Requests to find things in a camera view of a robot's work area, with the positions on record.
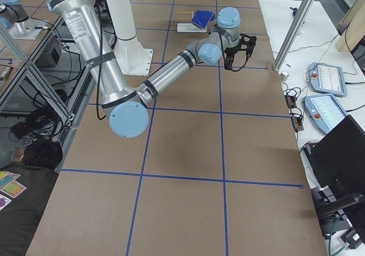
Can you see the blue microfiber towel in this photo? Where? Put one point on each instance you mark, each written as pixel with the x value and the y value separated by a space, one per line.
pixel 201 18

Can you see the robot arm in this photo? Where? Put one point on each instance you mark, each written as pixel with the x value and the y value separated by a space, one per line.
pixel 125 106

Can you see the second grey robot base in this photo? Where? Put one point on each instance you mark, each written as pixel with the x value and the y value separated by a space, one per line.
pixel 15 19

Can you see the white wooden towel rack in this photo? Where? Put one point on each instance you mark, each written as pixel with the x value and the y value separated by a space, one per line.
pixel 184 22

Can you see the blue teach pendant tablet far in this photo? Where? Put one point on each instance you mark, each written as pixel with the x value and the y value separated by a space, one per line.
pixel 326 78

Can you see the blue teach pendant tablet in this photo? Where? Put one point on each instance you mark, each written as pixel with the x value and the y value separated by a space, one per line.
pixel 325 111
pixel 326 78

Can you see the blue teach pendant tablet near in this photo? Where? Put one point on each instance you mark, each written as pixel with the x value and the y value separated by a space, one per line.
pixel 325 111

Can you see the black power box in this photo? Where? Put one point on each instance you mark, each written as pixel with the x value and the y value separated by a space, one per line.
pixel 50 55

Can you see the black monitor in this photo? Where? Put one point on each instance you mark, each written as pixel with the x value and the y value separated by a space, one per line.
pixel 338 162

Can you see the person in dark shirt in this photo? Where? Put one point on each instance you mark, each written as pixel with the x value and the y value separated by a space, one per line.
pixel 26 186

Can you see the aluminium frame post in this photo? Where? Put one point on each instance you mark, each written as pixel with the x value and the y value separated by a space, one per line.
pixel 292 33

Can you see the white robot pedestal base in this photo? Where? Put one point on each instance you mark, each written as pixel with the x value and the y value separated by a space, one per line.
pixel 131 56

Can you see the aluminium table frame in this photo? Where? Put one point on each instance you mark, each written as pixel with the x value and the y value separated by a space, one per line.
pixel 25 69

